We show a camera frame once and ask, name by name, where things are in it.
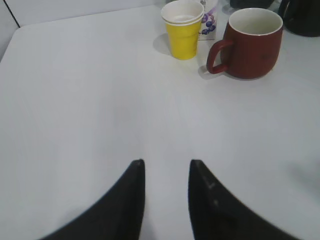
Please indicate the black ceramic mug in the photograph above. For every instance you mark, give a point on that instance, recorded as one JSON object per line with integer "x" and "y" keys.
{"x": 301, "y": 17}

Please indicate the yellow paper cup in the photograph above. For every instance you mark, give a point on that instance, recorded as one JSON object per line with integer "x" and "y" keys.
{"x": 183, "y": 22}

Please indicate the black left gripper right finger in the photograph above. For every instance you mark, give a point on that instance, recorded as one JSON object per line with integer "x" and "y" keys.
{"x": 255, "y": 201}

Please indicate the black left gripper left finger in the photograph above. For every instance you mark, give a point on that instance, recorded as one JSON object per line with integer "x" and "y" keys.
{"x": 118, "y": 215}

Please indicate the dark grey ceramic mug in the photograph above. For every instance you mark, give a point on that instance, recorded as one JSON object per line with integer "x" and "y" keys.
{"x": 242, "y": 4}

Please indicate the red ceramic mug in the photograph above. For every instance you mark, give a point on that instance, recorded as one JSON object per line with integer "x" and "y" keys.
{"x": 250, "y": 46}

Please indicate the white yogurt bottle purple label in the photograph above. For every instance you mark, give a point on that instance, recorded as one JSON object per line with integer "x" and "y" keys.
{"x": 209, "y": 20}

